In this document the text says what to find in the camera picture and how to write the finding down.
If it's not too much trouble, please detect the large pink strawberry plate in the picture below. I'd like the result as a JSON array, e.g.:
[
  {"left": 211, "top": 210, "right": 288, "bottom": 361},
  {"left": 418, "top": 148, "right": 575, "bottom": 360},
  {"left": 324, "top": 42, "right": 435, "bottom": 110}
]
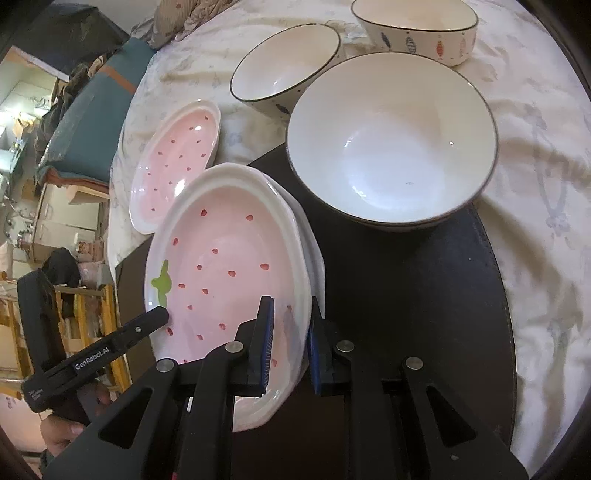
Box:
[{"left": 144, "top": 162, "right": 315, "bottom": 432}]

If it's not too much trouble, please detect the yellow wooden frame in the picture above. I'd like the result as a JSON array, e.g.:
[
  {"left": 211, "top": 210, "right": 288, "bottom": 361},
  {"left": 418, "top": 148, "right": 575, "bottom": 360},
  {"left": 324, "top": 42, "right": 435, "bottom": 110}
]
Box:
[{"left": 53, "top": 282, "right": 132, "bottom": 393}]

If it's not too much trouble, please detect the white floral bed sheet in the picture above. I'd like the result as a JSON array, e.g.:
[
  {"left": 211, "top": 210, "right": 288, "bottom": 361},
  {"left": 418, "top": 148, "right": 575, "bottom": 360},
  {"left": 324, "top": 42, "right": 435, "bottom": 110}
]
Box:
[{"left": 106, "top": 0, "right": 591, "bottom": 467}]

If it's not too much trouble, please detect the person's left hand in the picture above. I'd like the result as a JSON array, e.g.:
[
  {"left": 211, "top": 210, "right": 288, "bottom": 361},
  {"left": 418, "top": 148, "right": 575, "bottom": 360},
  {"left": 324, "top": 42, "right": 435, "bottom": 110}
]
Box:
[{"left": 39, "top": 381, "right": 112, "bottom": 467}]

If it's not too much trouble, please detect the dark board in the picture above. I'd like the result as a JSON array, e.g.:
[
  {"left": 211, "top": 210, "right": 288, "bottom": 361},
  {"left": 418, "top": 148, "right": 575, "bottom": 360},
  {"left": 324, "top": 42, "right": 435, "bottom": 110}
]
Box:
[{"left": 115, "top": 143, "right": 517, "bottom": 480}]

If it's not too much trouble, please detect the white dotted bowl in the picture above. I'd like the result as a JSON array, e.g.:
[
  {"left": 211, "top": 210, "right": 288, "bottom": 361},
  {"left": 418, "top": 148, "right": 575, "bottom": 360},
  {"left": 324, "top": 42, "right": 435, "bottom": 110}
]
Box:
[{"left": 230, "top": 23, "right": 342, "bottom": 116}]

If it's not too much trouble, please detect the white fish print bowl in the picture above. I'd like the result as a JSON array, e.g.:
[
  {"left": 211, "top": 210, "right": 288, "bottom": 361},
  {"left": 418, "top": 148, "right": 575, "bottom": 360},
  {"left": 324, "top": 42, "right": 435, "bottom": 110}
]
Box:
[{"left": 350, "top": 0, "right": 478, "bottom": 68}]

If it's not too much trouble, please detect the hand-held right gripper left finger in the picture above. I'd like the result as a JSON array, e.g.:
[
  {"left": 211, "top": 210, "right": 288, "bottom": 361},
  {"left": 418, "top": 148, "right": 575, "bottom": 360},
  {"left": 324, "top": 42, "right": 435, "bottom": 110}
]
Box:
[{"left": 41, "top": 296, "right": 276, "bottom": 480}]

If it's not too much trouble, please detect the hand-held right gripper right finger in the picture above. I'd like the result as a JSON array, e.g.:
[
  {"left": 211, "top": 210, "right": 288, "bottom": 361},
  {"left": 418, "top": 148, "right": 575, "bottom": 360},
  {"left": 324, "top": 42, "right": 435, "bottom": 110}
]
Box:
[{"left": 307, "top": 295, "right": 529, "bottom": 480}]

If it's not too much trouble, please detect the white scalloped plate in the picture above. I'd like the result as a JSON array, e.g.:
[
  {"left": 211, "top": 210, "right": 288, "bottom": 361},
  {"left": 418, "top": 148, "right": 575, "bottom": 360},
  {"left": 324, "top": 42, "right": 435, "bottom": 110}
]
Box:
[{"left": 261, "top": 172, "right": 328, "bottom": 324}]

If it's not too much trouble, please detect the black bag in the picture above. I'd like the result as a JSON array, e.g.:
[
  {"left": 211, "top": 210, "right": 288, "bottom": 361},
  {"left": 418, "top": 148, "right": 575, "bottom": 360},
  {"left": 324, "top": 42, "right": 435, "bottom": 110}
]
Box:
[{"left": 41, "top": 247, "right": 83, "bottom": 301}]

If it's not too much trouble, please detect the light wooden nightstand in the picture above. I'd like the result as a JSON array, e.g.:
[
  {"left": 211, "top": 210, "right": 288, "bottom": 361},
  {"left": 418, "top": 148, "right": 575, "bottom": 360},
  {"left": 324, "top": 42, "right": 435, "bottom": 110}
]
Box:
[{"left": 34, "top": 178, "right": 112, "bottom": 243}]

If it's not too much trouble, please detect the beige floral blanket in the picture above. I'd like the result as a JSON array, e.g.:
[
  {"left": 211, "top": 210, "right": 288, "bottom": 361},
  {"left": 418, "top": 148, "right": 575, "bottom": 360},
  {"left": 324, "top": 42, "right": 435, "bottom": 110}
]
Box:
[{"left": 148, "top": 0, "right": 243, "bottom": 49}]

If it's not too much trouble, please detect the camouflage cloth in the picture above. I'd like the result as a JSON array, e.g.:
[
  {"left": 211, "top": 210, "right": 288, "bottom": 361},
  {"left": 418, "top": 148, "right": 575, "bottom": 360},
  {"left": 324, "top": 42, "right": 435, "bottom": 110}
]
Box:
[{"left": 53, "top": 60, "right": 112, "bottom": 125}]

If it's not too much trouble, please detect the small pink strawberry plate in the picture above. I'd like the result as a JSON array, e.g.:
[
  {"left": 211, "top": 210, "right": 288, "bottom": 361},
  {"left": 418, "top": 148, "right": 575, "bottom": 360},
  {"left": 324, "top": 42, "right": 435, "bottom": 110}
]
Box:
[{"left": 129, "top": 98, "right": 222, "bottom": 235}]

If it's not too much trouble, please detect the large white bowl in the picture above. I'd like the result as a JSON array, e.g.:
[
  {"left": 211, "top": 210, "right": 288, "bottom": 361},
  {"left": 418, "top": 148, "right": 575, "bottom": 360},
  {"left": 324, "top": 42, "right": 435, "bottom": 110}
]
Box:
[
  {"left": 285, "top": 52, "right": 499, "bottom": 224},
  {"left": 305, "top": 189, "right": 483, "bottom": 230}
]

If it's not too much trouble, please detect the teal mattress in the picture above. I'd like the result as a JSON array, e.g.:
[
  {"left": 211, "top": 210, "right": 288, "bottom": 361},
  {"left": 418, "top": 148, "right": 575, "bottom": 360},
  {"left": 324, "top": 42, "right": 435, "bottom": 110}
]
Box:
[{"left": 37, "top": 37, "right": 155, "bottom": 185}]

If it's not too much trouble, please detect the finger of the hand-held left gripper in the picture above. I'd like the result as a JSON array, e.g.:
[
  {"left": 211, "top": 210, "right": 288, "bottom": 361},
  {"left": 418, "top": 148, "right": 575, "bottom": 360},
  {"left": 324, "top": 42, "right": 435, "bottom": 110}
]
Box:
[{"left": 108, "top": 306, "right": 170, "bottom": 346}]

